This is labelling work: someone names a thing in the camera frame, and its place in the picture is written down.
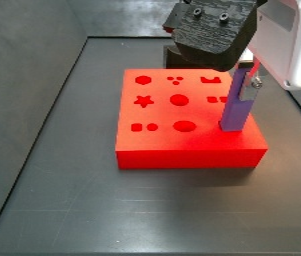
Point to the black textured camera mount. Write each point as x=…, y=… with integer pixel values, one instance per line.
x=212, y=30

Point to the dark grey curved foam block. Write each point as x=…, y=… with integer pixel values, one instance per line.
x=173, y=60

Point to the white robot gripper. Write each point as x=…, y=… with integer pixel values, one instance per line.
x=276, y=46

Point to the red shape sorter block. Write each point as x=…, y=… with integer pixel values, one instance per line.
x=169, y=122

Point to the purple rectangular peg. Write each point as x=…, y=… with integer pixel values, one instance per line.
x=237, y=109

